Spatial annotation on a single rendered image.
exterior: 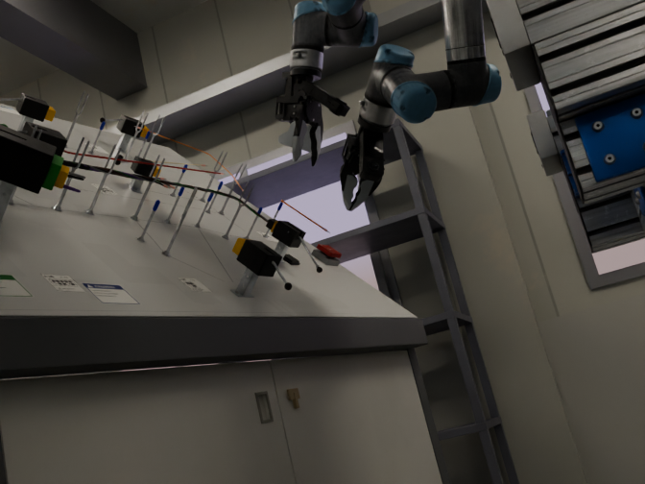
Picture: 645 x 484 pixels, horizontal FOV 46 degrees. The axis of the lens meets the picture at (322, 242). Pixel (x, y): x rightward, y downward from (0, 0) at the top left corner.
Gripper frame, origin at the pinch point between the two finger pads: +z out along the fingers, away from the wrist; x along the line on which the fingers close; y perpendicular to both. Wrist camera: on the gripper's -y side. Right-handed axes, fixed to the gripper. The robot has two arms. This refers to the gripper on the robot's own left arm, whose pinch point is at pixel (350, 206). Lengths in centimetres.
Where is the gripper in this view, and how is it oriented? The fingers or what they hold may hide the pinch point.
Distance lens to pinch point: 164.8
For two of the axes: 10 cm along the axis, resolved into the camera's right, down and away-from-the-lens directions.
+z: -2.5, 8.3, 4.9
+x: -9.6, -1.5, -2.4
